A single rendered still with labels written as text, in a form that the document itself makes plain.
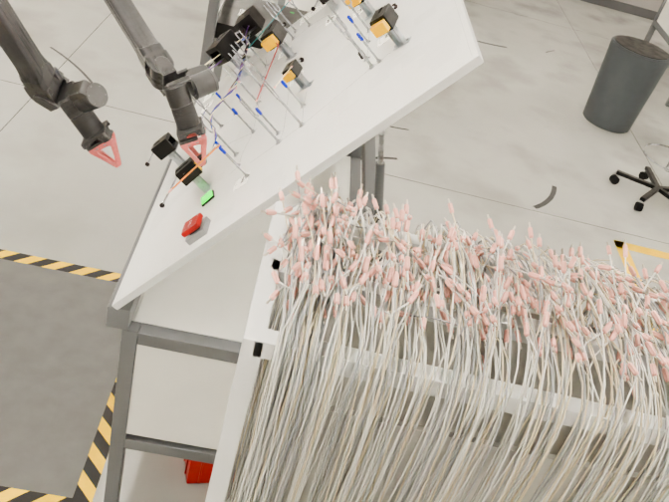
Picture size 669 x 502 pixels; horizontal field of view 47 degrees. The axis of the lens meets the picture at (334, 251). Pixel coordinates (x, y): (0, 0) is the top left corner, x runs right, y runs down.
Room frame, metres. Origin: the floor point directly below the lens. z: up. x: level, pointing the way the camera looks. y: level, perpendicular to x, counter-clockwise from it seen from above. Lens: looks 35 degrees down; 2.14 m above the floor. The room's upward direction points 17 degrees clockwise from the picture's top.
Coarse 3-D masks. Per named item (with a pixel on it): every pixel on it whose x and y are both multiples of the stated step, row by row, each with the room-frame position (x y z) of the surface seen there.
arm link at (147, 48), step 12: (108, 0) 1.82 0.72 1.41; (120, 0) 1.82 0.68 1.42; (120, 12) 1.79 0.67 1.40; (132, 12) 1.80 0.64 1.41; (120, 24) 1.77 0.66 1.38; (132, 24) 1.77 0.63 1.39; (144, 24) 1.78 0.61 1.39; (132, 36) 1.74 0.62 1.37; (144, 36) 1.74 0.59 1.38; (144, 48) 1.71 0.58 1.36; (156, 48) 1.72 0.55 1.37; (144, 60) 1.69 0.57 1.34; (156, 72) 1.66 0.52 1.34; (156, 84) 1.68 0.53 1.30
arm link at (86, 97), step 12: (60, 72) 1.58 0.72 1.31; (72, 84) 1.55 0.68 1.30; (84, 84) 1.53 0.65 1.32; (96, 84) 1.55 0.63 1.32; (36, 96) 1.50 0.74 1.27; (60, 96) 1.54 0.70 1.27; (72, 96) 1.52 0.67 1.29; (84, 96) 1.52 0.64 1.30; (96, 96) 1.54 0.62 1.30; (48, 108) 1.52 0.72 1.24; (84, 108) 1.53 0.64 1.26; (96, 108) 1.53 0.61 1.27
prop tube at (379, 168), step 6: (384, 162) 1.58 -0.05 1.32; (378, 168) 1.57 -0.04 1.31; (384, 168) 1.58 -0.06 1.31; (378, 174) 1.57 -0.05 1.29; (378, 180) 1.57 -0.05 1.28; (378, 186) 1.57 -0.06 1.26; (378, 192) 1.57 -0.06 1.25; (378, 198) 1.57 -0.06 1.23; (378, 204) 1.57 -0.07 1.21; (378, 210) 1.57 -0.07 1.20
